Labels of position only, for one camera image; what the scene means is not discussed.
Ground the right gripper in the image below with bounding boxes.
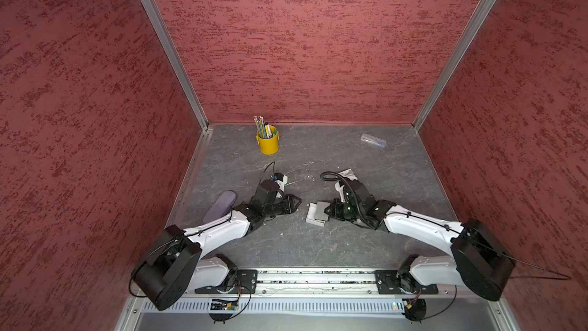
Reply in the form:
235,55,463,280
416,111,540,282
323,198,364,222

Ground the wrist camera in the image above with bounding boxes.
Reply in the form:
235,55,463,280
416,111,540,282
273,173,289,190
335,181,346,202

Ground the purple glasses case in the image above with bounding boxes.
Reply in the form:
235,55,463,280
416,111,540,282
203,190,237,224

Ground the white jewelry box base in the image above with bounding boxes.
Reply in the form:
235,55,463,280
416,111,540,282
306,202,330,227

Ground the left aluminium corner post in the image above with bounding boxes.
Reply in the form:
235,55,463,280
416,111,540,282
140,0,209,132

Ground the white slotted cable duct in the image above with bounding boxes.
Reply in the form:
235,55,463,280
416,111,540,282
164,297,404,318

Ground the clear plastic pencil case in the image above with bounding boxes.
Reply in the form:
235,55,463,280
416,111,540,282
361,133,387,148

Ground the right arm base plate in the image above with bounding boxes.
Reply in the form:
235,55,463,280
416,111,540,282
374,270,439,296

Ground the aluminium front rail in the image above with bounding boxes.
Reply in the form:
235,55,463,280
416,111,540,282
130,266,504,299

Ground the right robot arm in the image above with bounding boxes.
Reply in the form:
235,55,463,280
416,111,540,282
321,172,515,301

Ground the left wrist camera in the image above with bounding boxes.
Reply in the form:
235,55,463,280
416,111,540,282
273,173,289,190

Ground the bundle of coloured pencils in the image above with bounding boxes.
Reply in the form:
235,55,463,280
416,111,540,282
254,116,274,139

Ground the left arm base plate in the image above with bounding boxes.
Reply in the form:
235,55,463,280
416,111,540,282
192,269,259,294

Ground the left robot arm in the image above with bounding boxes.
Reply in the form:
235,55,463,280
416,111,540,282
128,176,302,310

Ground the aluminium corner post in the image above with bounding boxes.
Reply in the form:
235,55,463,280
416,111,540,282
412,0,497,132
140,0,209,132

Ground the yellow pencil cup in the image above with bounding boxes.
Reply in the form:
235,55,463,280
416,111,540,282
256,125,280,156

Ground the right aluminium corner post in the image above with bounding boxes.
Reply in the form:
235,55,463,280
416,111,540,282
412,0,497,132

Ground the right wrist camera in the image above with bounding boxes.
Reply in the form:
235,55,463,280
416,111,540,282
335,181,346,202

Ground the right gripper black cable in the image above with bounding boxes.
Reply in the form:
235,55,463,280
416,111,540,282
319,171,368,222

